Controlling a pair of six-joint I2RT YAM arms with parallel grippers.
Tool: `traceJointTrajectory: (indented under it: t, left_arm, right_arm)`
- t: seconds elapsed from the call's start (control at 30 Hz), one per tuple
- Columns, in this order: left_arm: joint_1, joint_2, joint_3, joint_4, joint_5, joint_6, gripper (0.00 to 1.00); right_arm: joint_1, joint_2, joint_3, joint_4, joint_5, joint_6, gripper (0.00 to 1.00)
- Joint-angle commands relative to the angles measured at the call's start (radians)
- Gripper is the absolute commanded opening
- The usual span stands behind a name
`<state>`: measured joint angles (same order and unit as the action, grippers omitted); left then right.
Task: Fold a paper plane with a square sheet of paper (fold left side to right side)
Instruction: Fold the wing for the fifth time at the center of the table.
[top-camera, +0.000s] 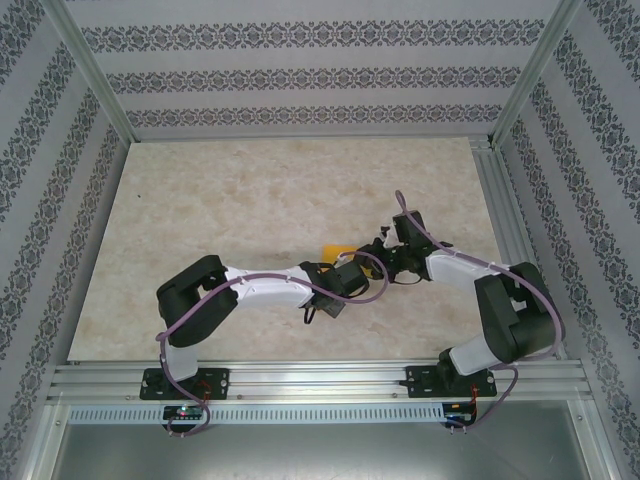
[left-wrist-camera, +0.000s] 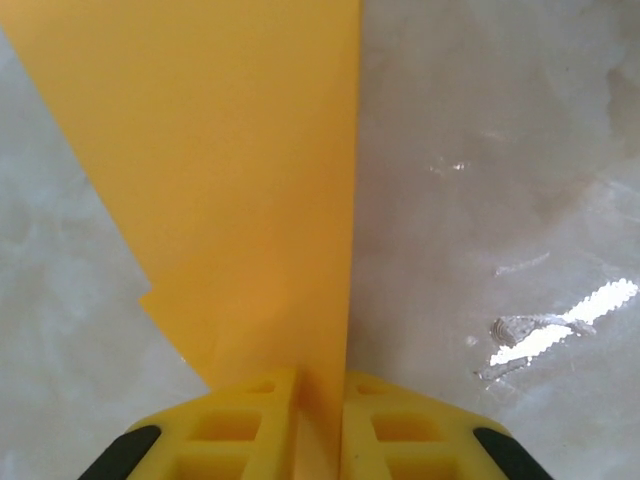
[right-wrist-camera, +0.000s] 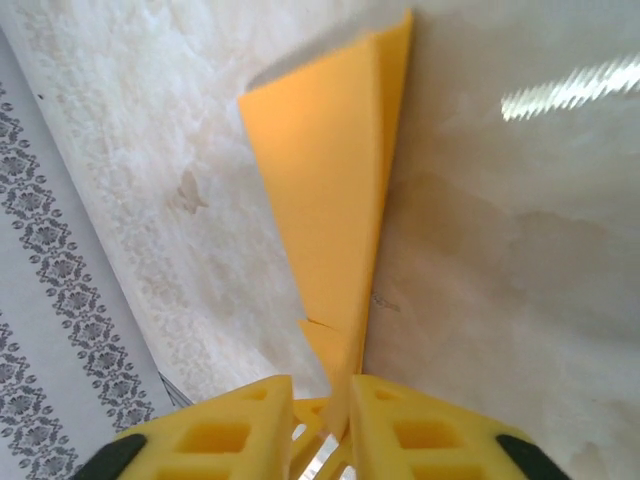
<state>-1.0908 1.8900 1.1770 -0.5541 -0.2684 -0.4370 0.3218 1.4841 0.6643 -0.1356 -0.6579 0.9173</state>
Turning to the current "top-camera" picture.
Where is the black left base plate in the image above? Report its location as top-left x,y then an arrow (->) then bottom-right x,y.
139,367 -> 231,401

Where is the left controller board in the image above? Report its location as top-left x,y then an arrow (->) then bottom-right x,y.
162,404 -> 205,421

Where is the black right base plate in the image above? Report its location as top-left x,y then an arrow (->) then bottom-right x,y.
405,364 -> 497,400

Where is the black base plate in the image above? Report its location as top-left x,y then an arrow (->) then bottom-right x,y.
405,364 -> 497,400
139,367 -> 231,401

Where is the orange paper sheet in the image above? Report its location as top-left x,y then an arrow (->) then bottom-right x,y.
322,243 -> 381,280

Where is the thin black right cable loop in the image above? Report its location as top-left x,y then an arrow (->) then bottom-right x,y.
387,267 -> 424,287

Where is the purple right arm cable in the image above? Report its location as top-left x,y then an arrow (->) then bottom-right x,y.
394,189 -> 566,434

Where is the slotted grey cable duct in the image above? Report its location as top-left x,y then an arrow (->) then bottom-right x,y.
67,403 -> 447,426

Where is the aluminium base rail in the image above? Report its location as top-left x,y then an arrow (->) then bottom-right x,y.
49,362 -> 587,401

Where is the grey metal panel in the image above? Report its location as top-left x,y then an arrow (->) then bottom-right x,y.
52,423 -> 599,480

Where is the aluminium right frame post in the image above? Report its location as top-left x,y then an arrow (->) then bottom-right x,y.
489,0 -> 586,146

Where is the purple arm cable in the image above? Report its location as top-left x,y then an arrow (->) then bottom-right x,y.
394,189 -> 566,434
155,251 -> 389,440

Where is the aluminium frame post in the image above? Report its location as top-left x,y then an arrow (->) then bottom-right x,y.
489,0 -> 586,146
42,0 -> 139,146

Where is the aluminium left frame post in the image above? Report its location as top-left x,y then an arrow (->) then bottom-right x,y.
42,0 -> 139,146

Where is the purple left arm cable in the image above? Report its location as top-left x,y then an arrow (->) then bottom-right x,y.
155,251 -> 389,440

